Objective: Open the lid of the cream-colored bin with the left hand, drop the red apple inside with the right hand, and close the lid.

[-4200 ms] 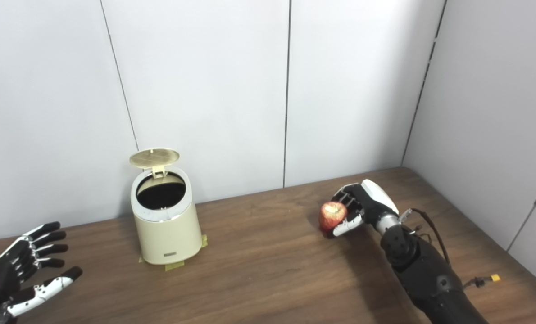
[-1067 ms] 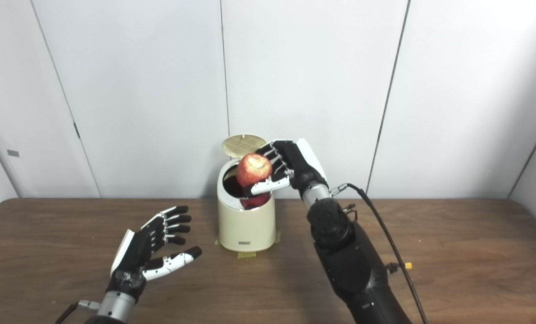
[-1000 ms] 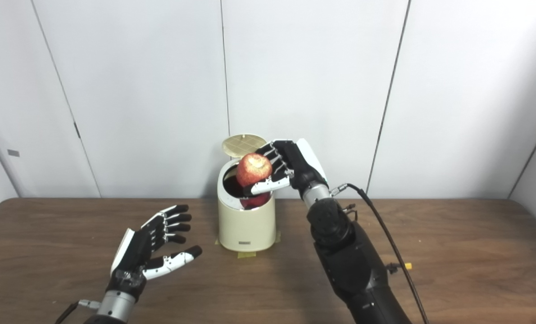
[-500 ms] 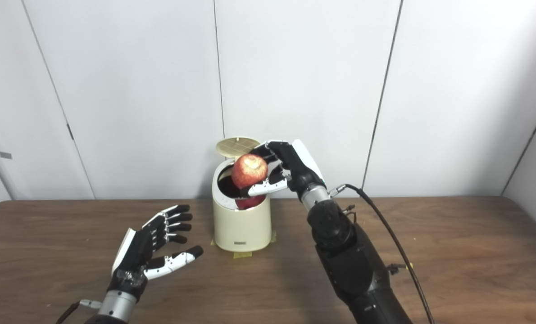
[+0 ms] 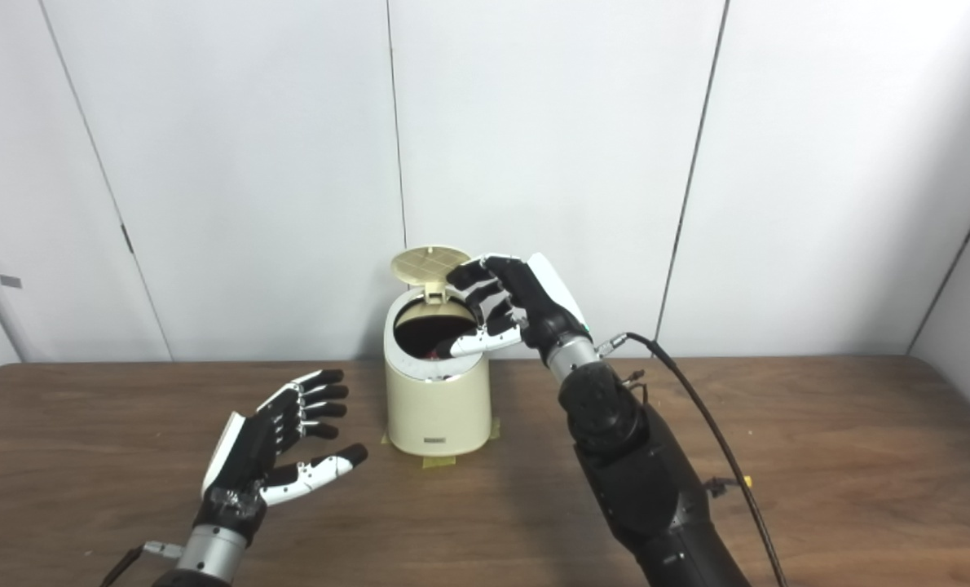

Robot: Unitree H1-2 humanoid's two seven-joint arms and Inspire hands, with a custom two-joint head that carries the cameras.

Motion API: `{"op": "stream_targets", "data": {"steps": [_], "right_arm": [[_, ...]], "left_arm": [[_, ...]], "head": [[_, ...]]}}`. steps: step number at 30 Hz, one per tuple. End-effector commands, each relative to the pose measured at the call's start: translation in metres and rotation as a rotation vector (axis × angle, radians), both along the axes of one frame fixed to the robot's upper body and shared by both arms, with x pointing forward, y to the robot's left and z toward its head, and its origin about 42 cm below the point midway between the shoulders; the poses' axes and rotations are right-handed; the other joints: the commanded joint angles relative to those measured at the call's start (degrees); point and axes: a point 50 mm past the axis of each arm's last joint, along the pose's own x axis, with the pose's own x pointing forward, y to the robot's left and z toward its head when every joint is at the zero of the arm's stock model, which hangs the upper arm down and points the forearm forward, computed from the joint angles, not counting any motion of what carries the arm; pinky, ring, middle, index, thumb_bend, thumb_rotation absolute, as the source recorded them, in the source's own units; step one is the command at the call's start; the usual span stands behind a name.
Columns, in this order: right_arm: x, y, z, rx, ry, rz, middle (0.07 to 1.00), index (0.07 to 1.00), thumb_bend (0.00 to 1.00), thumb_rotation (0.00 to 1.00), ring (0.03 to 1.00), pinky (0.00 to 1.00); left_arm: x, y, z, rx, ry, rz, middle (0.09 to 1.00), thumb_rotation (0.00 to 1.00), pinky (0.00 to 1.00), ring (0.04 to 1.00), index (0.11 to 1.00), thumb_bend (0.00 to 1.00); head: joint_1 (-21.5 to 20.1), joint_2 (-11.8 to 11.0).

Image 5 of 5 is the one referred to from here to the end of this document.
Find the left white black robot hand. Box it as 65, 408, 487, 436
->
196, 369, 369, 543

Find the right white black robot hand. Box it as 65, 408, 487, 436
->
444, 253, 593, 364

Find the round cream bin lid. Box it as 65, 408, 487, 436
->
391, 245, 471, 304

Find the cream-colored bin body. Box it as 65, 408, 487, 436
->
383, 285, 492, 457

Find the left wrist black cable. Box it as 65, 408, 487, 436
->
98, 541, 184, 587

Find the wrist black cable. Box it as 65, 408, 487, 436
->
98, 541, 184, 587
595, 331, 787, 587

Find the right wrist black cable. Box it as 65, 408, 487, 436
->
595, 331, 787, 587

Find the thin wire with yellow connector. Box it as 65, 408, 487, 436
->
703, 475, 753, 498

